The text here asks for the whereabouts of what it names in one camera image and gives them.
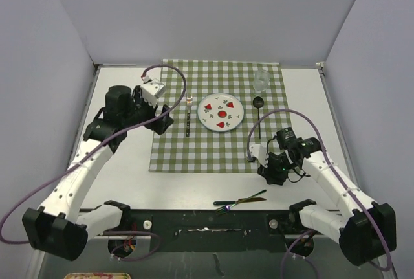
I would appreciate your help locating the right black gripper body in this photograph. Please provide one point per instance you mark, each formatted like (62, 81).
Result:
(278, 167)

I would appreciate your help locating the green handled knife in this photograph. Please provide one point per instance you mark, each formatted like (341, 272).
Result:
(243, 200)

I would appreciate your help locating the silver fork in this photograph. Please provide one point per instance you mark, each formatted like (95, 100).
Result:
(189, 103)

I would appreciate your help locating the green white checkered tablecloth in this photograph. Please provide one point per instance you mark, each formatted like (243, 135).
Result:
(206, 151)

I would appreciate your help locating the white plate with strawberries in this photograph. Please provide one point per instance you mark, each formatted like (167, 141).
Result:
(220, 112)

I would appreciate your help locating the black spoon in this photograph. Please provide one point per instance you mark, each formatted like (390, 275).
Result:
(258, 103)

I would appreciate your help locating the clear drinking glass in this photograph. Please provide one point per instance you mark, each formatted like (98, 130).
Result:
(261, 81)

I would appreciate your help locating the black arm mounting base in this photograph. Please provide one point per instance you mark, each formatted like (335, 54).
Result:
(205, 231)

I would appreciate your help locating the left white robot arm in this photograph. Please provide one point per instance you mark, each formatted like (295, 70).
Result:
(56, 226)

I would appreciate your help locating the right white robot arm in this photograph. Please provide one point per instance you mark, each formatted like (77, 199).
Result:
(364, 229)

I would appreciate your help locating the iridescent rainbow fork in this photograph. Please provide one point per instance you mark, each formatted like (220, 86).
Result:
(226, 206)

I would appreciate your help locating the yellow rimmed tray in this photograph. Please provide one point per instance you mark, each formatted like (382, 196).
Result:
(97, 275)

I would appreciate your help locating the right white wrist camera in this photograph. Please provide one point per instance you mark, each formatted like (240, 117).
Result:
(258, 153)

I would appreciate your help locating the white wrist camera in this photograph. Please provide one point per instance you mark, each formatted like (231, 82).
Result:
(258, 153)
(151, 90)

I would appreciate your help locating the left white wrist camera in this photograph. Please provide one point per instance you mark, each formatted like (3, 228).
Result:
(151, 90)

